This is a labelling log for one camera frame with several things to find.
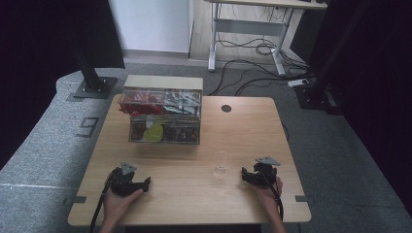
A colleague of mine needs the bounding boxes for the dark red dried pieces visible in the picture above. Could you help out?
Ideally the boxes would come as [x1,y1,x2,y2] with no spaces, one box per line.
[129,121,147,142]

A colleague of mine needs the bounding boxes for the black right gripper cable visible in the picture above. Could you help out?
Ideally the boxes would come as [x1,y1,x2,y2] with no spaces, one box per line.
[264,174,286,223]

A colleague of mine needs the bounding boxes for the person's right hand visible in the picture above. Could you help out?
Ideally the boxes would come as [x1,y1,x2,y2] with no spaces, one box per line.
[252,176,284,212]

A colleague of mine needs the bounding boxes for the pile of red packets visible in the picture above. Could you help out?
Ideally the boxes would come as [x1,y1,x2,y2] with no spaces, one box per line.
[118,90,165,117]

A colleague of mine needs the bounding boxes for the clear glass cup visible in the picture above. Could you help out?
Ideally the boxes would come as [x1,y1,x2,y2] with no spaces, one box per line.
[212,150,233,180]

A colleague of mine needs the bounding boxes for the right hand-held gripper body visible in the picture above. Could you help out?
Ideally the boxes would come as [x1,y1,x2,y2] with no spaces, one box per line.
[252,155,282,189]

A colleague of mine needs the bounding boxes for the dark dried tea pieces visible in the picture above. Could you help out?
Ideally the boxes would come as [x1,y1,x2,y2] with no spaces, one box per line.
[163,123,199,145]

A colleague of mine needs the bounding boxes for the white-legged desk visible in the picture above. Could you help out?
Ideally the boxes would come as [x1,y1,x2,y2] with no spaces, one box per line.
[203,0,328,78]

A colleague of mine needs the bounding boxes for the black metal stand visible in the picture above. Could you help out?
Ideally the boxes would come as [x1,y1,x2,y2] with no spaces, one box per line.
[72,38,119,100]
[292,0,373,115]

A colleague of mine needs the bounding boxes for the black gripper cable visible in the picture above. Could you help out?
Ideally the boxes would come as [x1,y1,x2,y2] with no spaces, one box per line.
[264,174,286,223]
[88,170,117,233]

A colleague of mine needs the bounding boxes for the pile of silver packets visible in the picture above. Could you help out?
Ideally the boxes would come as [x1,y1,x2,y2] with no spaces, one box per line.
[162,90,202,116]

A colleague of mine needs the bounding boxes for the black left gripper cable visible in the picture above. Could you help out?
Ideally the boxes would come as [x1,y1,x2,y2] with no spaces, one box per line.
[88,170,117,233]

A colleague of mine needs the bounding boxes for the yellow-green dried fruit slices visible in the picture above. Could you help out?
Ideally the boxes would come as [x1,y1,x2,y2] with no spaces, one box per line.
[142,123,165,143]

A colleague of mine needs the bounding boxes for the white power strip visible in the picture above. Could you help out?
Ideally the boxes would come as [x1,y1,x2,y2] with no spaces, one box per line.
[287,78,310,88]

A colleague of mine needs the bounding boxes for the white panel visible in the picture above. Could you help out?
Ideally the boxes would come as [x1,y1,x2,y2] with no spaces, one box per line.
[107,0,195,54]

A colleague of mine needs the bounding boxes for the clear acrylic organizer box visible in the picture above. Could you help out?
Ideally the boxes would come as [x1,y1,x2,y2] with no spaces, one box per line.
[119,74,204,146]

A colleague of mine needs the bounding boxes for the black floor cables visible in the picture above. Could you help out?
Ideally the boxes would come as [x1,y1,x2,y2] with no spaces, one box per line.
[207,30,317,97]

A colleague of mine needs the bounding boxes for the person's left hand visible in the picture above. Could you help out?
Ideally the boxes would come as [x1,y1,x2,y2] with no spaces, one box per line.
[102,187,144,225]

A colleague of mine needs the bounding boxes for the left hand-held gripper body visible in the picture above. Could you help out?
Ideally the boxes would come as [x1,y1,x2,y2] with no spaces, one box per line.
[110,160,144,198]

